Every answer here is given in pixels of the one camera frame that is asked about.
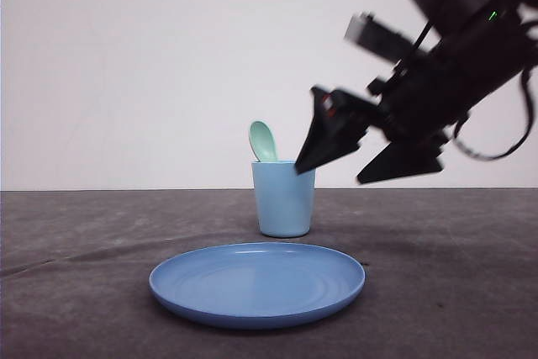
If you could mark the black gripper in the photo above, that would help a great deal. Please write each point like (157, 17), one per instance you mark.
(428, 91)

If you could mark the light blue plastic cup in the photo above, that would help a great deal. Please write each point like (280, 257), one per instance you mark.
(284, 198)

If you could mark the mint green plastic spoon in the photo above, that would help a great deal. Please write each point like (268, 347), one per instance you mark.
(262, 142)

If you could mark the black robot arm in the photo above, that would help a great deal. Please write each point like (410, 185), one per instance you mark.
(452, 16)

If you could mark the blue plastic plate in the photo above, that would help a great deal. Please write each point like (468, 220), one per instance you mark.
(257, 286)

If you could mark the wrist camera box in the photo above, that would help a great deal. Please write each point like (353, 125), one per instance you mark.
(368, 33)

